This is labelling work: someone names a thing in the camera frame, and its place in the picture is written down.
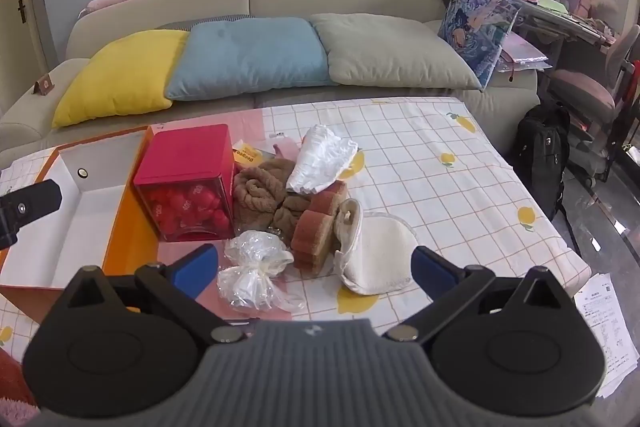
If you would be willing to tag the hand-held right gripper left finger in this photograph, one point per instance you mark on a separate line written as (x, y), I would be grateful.
(192, 267)

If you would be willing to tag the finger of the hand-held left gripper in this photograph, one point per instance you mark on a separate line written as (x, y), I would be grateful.
(30, 202)

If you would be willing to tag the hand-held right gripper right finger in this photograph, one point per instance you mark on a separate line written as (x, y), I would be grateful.
(430, 272)

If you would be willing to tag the cream round bath mitt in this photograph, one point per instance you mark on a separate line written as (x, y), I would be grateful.
(380, 252)

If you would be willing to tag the clear crinkled plastic bag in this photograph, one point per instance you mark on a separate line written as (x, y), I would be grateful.
(250, 277)

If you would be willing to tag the orange cardboard box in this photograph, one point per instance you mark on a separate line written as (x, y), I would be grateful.
(90, 217)

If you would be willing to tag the brown twisted towel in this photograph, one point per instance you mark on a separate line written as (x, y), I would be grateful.
(260, 189)

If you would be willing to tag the brown slippers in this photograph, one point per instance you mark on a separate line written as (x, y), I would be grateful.
(290, 214)

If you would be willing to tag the brown scalloped sponge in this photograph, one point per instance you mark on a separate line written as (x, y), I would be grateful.
(312, 234)

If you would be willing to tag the yellow snack packet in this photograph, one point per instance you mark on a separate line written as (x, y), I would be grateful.
(247, 156)

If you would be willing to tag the pink cloth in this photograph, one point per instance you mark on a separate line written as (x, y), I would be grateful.
(286, 146)

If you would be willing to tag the white plastic bag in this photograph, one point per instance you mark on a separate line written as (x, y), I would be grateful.
(320, 157)

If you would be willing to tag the red lidded clear container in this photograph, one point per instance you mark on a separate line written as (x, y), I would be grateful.
(182, 157)

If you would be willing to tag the small brown holder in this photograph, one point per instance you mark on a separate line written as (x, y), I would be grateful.
(42, 85)

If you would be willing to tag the yellow pillow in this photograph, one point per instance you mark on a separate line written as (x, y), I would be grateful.
(120, 77)

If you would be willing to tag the black backpack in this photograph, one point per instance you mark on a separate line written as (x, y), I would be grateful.
(542, 157)

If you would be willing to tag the red rug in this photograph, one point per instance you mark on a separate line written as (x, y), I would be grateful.
(15, 382)

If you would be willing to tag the white paper sheets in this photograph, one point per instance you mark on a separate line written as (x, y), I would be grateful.
(607, 332)

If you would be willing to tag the grey green pillow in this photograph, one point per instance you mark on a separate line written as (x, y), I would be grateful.
(390, 52)

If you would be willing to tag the pink office chair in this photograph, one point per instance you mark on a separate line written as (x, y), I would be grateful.
(582, 89)

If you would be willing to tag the pink plastic folder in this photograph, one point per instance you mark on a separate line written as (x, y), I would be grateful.
(522, 52)

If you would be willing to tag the striped cushion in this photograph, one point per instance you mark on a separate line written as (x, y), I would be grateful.
(220, 19)

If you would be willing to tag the blue printed pillow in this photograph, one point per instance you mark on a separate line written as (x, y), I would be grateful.
(475, 27)

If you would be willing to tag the study desk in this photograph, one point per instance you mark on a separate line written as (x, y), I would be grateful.
(560, 19)

